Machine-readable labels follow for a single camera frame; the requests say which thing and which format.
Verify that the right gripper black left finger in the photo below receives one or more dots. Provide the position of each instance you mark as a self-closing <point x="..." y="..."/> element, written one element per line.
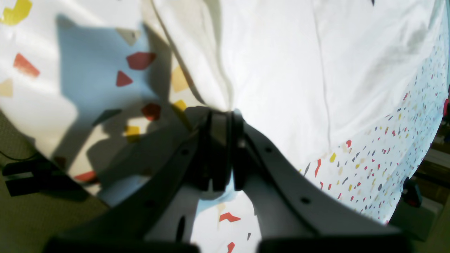
<point x="159" y="217"/>

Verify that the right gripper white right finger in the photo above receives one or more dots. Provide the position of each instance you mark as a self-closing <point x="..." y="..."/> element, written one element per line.
<point x="295" y="216"/>

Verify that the white printed T-shirt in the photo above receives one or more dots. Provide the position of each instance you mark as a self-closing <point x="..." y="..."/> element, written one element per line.
<point x="308" y="74"/>

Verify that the red black corner clamp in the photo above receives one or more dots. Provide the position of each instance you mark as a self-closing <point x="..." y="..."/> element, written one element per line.
<point x="411" y="194"/>

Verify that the terrazzo patterned tablecloth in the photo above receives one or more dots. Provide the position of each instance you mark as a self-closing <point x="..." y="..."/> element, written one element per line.
<point x="101" y="96"/>

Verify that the black table clamp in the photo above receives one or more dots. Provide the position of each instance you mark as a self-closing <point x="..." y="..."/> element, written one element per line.
<point x="41" y="176"/>

